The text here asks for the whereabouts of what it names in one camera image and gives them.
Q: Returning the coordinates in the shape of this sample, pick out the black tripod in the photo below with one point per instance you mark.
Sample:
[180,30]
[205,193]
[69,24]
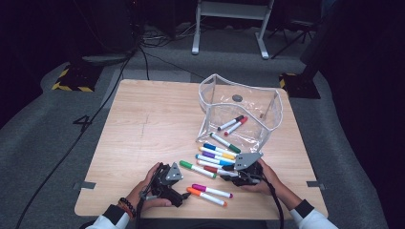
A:
[302,27]

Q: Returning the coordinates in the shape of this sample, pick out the clear plastic pouch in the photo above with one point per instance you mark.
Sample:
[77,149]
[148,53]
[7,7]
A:
[254,105]

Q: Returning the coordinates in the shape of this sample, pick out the light blue cap marker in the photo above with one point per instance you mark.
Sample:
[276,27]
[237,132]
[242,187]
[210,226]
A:
[210,159]

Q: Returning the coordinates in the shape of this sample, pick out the purple cap marker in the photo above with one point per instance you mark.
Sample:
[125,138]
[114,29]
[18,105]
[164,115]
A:
[219,158]

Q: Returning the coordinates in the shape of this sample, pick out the white metal stand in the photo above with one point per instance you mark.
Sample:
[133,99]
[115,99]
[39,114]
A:
[230,9]

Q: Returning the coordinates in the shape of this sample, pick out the yellow black striped stand base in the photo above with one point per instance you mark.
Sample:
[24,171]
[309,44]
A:
[76,79]
[299,87]

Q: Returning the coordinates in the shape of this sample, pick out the person's right hand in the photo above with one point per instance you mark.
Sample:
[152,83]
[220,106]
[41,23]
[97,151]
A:
[270,184]

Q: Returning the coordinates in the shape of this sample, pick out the person's left hand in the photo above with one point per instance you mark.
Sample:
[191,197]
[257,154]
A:
[137,197]

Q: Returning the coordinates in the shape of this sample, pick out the grey tape strip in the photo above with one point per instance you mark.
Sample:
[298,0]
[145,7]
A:
[315,185]
[84,185]

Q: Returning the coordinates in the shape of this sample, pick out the dark green cap marker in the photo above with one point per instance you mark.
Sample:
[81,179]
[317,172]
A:
[223,141]

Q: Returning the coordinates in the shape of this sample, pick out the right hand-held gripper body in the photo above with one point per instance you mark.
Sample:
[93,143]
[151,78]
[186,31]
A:
[250,175]

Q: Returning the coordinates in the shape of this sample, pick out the magenta cap marker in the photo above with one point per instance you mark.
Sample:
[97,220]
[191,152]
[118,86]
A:
[213,191]

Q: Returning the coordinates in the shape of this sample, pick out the yellow cap marker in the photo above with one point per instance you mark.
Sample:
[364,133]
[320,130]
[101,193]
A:
[213,152]

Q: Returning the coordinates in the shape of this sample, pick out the pink cap marker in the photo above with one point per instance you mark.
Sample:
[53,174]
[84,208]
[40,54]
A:
[208,164]

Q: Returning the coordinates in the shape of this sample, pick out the black cap marker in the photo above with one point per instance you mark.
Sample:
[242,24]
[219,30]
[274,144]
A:
[227,124]

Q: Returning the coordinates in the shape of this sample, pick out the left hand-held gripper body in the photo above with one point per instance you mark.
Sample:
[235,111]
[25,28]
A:
[164,184]

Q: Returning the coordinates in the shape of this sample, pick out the bright red cap marker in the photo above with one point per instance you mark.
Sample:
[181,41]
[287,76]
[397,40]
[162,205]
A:
[235,127]

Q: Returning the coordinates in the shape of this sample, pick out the dark equipment stand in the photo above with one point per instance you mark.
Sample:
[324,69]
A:
[108,28]

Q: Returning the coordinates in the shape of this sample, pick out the dark blue cap marker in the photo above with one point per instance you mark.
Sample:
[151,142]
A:
[219,149]

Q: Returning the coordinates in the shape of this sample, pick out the light green cap marker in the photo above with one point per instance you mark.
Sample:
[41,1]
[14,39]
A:
[197,169]

